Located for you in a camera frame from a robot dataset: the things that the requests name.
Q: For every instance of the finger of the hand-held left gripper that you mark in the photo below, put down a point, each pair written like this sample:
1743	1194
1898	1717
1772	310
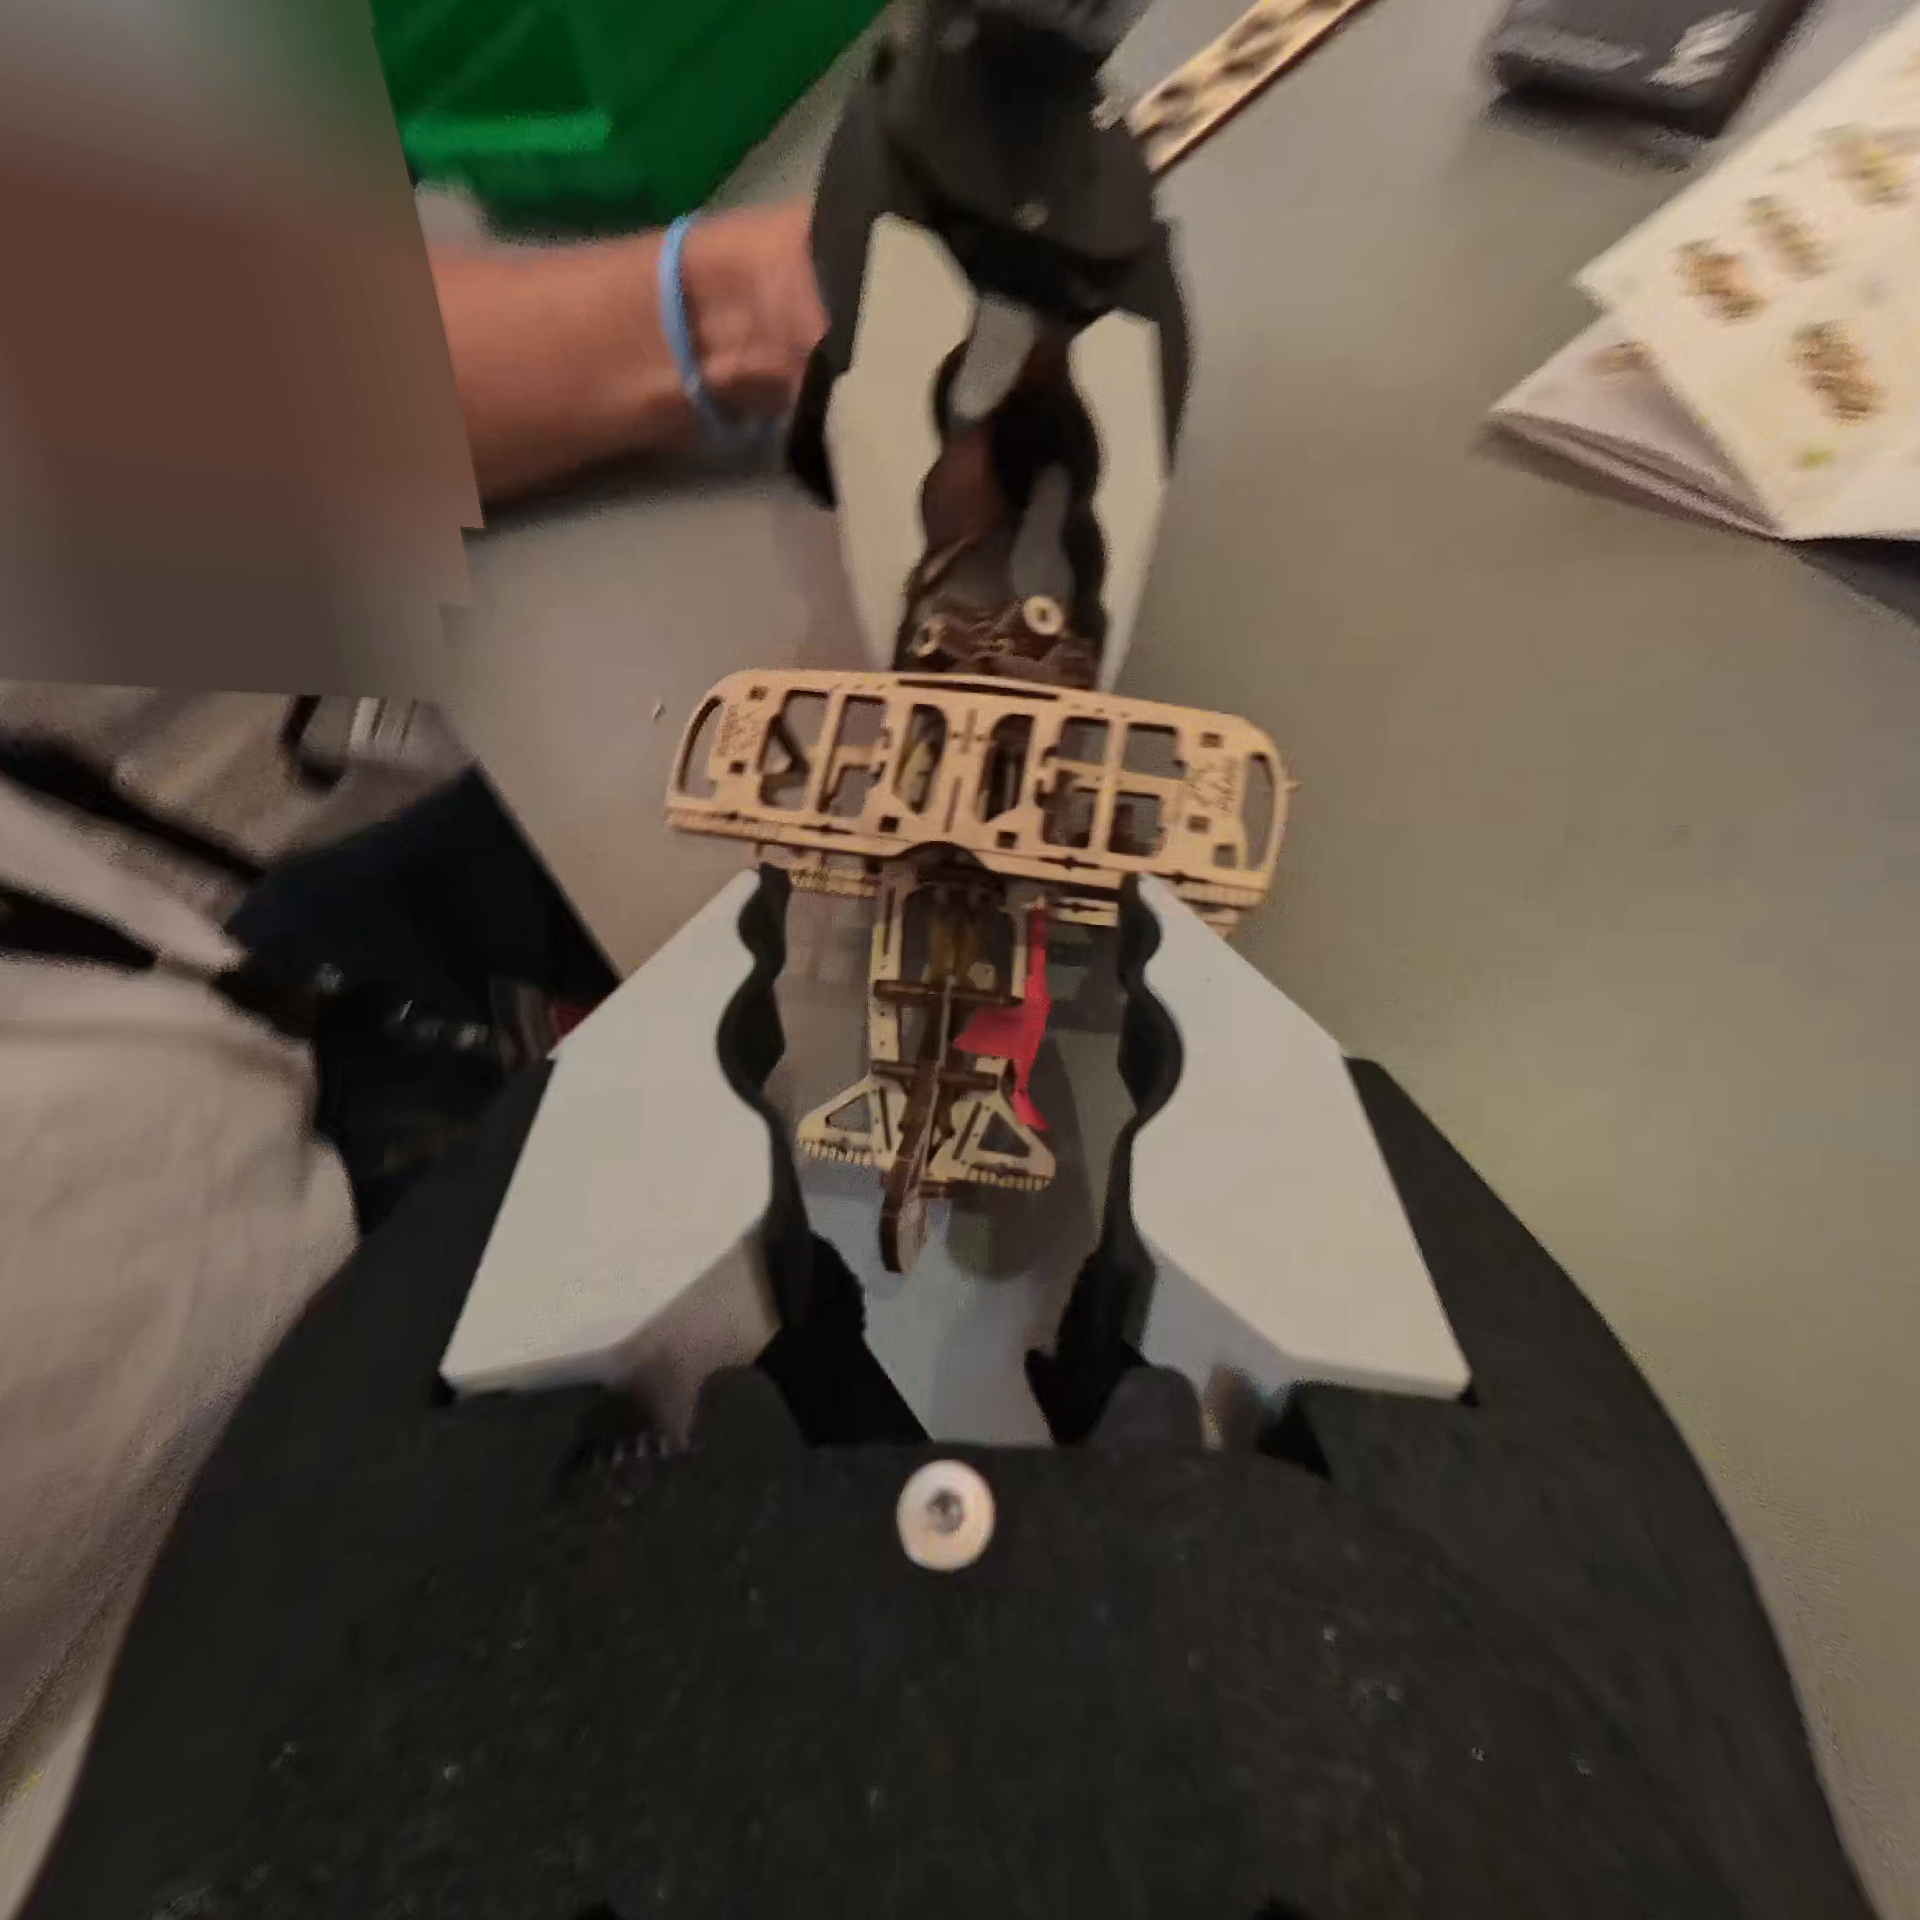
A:
881	419
1124	450

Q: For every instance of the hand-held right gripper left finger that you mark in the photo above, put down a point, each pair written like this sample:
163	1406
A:
616	1199

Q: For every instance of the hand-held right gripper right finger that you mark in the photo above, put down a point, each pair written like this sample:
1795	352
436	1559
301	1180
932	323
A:
1290	1199

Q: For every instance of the wooden model biplane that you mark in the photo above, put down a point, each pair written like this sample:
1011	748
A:
718	817

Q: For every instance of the grey desk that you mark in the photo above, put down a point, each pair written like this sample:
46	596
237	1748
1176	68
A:
1572	899

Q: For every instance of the person's left hand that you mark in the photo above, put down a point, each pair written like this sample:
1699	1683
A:
758	300

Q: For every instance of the wooden parts sheet with holes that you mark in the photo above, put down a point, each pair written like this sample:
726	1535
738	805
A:
1229	73

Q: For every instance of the blue wristband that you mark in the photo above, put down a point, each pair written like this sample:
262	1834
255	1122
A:
678	317

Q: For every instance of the person's dark trousers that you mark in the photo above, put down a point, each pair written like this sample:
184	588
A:
420	932

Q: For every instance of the green plastic bin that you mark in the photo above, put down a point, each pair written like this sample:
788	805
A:
599	89

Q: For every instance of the person's white shirt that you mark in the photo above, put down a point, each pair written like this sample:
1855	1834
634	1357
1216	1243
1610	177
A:
134	1199

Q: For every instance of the white instruction booklet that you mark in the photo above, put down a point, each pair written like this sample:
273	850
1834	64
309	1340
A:
1726	343

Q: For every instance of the black model kit box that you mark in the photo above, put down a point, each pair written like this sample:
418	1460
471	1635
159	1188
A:
1651	52

